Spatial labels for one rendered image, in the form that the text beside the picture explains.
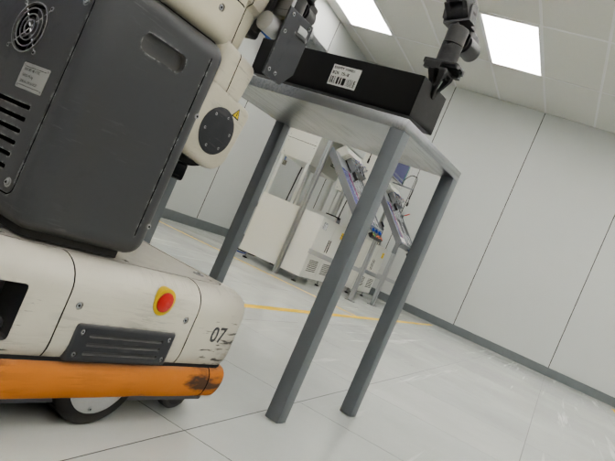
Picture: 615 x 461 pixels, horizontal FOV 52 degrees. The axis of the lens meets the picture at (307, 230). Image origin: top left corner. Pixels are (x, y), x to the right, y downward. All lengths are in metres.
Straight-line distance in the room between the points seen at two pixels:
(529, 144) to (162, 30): 7.62
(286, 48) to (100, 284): 0.71
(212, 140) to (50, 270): 0.53
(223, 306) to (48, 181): 0.47
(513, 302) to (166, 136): 7.27
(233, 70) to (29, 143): 0.54
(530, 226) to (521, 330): 1.28
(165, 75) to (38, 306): 0.40
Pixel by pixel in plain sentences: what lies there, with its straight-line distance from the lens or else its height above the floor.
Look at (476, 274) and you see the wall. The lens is 8.19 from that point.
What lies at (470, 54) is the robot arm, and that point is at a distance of 1.87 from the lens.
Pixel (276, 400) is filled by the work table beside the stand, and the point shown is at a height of 0.05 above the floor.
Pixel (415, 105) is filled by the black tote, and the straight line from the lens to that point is 1.71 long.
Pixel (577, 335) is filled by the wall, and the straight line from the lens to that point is 8.11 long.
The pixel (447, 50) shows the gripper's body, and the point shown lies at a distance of 1.79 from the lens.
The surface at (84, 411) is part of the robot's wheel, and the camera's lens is 1.16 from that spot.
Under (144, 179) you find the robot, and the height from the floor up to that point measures 0.43.
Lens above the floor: 0.46
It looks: level
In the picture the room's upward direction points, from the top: 24 degrees clockwise
